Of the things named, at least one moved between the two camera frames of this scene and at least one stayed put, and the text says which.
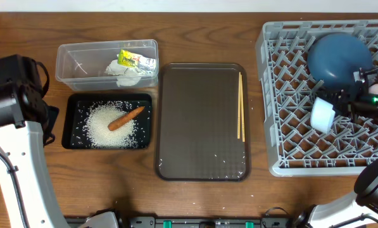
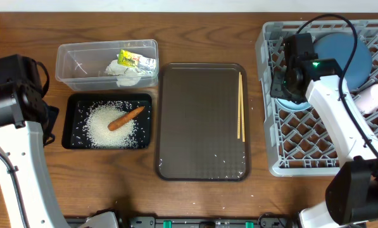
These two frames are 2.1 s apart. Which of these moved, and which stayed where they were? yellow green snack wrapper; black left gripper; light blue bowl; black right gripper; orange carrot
Moved: black right gripper; light blue bowl
Stayed: orange carrot; yellow green snack wrapper; black left gripper
